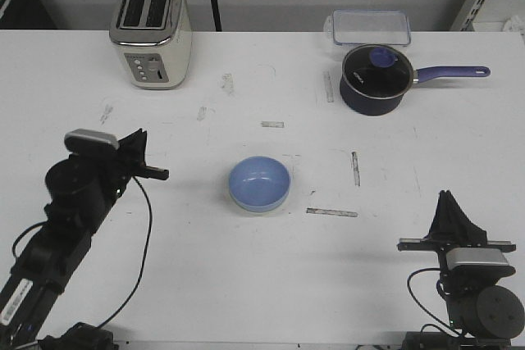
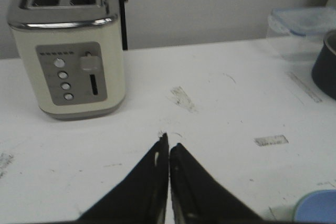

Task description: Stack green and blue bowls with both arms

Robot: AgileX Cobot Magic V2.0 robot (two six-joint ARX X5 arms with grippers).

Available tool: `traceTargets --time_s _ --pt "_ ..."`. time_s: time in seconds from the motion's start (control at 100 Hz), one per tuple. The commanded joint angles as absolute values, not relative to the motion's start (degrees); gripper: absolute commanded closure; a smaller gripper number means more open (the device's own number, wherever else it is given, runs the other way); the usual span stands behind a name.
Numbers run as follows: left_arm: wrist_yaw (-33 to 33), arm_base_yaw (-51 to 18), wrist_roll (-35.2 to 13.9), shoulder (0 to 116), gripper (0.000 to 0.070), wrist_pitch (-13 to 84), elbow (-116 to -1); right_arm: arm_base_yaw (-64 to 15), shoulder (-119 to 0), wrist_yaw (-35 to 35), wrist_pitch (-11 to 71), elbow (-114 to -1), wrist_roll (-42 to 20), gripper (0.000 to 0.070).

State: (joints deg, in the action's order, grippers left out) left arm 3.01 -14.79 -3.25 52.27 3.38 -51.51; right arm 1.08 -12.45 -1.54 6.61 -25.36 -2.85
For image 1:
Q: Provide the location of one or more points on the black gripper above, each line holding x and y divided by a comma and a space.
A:
128, 162
449, 215

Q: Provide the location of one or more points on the blue bowl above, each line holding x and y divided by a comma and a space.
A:
257, 172

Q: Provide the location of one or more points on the green bowl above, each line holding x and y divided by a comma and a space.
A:
259, 200

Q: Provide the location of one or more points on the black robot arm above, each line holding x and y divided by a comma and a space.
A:
83, 189
481, 313

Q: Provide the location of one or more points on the cream two-slot toaster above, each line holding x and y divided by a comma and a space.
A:
153, 40

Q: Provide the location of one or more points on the blue saucepan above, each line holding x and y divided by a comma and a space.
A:
378, 107

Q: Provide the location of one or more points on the glass pot lid blue knob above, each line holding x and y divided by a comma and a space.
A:
377, 71

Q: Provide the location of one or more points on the clear plastic food container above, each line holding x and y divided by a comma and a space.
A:
346, 29

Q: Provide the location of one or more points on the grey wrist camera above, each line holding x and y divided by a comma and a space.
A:
458, 257
91, 143

